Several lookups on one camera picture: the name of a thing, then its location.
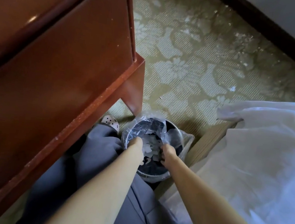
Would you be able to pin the person's left hand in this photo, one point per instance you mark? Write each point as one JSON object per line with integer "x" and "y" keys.
{"x": 135, "y": 146}

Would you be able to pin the person's right hand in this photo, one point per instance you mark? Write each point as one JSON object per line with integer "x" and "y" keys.
{"x": 169, "y": 154}

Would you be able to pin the person's right fingers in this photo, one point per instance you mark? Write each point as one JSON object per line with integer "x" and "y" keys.
{"x": 163, "y": 151}

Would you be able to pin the person's left fingers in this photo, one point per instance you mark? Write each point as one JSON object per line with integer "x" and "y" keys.
{"x": 134, "y": 140}

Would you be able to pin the clear plastic bin liner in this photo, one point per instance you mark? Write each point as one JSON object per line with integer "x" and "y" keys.
{"x": 172, "y": 138}

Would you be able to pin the person's left forearm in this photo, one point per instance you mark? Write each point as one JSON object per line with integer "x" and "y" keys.
{"x": 101, "y": 190}

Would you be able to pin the person's right forearm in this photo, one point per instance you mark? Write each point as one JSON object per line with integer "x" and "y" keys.
{"x": 206, "y": 202}

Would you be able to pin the crumpled white tissue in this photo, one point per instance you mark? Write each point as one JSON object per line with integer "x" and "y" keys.
{"x": 151, "y": 149}

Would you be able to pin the black round trash bin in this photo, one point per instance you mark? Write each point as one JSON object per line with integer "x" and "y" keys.
{"x": 154, "y": 171}

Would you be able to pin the pink perforated clog shoe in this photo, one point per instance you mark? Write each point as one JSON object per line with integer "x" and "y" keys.
{"x": 110, "y": 122}

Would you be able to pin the light wooden bed base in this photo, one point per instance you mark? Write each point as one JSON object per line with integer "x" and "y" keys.
{"x": 207, "y": 144}

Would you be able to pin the grey trousers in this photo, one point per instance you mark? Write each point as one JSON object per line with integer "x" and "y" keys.
{"x": 146, "y": 216}

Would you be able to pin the white bed sheet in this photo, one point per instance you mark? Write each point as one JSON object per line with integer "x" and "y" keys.
{"x": 257, "y": 168}

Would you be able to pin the reddish brown wooden nightstand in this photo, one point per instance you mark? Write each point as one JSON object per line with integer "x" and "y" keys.
{"x": 57, "y": 60}

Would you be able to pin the dark wooden baseboard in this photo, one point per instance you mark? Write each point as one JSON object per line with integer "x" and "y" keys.
{"x": 268, "y": 26}

